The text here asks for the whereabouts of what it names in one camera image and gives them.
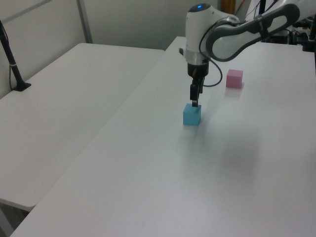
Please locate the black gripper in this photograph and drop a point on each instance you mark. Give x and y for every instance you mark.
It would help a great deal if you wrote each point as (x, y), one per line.
(197, 70)

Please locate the blue cube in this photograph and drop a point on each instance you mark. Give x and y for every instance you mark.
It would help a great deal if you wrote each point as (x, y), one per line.
(191, 117)

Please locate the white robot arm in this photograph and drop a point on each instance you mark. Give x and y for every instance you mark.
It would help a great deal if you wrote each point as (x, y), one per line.
(197, 29)

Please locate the pink cube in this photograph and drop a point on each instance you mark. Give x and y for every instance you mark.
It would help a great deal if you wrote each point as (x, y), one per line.
(234, 79)

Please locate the yellow wooden panel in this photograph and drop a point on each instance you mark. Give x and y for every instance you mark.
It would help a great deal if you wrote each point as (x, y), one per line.
(227, 6)

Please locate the black electronics box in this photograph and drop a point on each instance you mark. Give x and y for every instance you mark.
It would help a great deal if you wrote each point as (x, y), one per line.
(279, 39)

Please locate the black vertical pole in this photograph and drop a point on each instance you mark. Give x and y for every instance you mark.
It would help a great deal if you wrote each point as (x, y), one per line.
(262, 6)

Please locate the black table clamp stand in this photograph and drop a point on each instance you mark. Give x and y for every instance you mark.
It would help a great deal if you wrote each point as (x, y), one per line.
(308, 45)

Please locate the white side table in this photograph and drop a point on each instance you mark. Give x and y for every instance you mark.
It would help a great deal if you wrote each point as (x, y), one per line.
(74, 98)

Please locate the grey metal partition post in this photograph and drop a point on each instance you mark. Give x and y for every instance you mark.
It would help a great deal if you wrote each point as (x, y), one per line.
(85, 24)

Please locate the black pole camera stand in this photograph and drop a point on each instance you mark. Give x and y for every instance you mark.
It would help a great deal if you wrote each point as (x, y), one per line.
(14, 69)

